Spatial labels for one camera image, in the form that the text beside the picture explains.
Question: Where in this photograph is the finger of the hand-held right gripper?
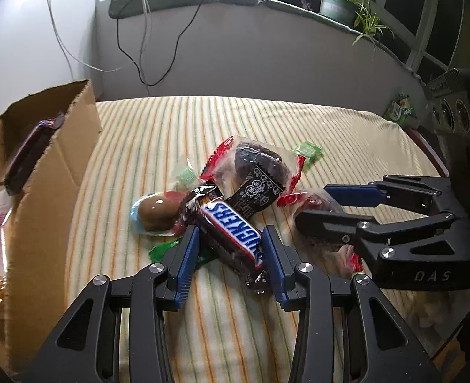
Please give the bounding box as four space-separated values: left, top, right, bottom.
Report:
295 208 455 267
323 175 453 215

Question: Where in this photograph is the white wardrobe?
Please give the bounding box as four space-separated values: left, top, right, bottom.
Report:
0 0 100 128

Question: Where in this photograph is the brown cardboard box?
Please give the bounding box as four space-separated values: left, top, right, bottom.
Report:
0 79 103 376

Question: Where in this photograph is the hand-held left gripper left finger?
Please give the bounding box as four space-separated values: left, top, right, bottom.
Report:
21 225 201 383

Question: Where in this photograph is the striped yellow blanket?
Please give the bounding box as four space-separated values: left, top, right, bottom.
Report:
65 96 459 383

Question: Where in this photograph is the large brown chocolate bar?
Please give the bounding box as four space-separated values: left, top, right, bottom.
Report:
179 184 271 288

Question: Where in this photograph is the white window frame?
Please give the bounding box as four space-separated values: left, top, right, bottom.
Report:
379 0 467 84

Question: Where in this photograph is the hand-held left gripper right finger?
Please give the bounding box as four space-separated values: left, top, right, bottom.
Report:
262 225 443 383

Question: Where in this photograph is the red box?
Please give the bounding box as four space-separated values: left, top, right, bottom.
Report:
406 128 449 176

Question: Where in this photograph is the brown chocolate egg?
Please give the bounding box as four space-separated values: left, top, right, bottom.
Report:
130 191 186 236

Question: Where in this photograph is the red-edged chocolate cake packet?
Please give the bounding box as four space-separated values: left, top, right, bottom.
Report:
200 136 307 224

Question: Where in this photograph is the green printed packet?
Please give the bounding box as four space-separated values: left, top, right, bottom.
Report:
386 93 418 124

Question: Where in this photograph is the translucent green candy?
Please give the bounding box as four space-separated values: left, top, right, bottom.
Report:
175 165 200 188

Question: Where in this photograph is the potted spider plant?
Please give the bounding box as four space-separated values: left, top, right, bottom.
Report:
301 0 395 54

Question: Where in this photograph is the light green candy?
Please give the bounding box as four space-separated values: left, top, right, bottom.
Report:
295 140 324 172

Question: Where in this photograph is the red-edged walnut snack packet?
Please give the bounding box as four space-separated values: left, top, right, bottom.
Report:
279 191 365 280

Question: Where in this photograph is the white charger cable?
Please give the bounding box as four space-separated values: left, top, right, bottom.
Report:
139 0 150 82

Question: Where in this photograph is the long white hanging cable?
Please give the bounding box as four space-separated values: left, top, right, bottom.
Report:
45 0 124 73

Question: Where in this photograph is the small brown chocolate bar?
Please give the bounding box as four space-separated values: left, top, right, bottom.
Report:
4 114 66 196

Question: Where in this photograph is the dark green candy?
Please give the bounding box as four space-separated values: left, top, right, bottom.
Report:
148 237 216 268

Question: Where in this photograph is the black cable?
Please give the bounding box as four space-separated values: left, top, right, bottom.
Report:
116 0 209 87

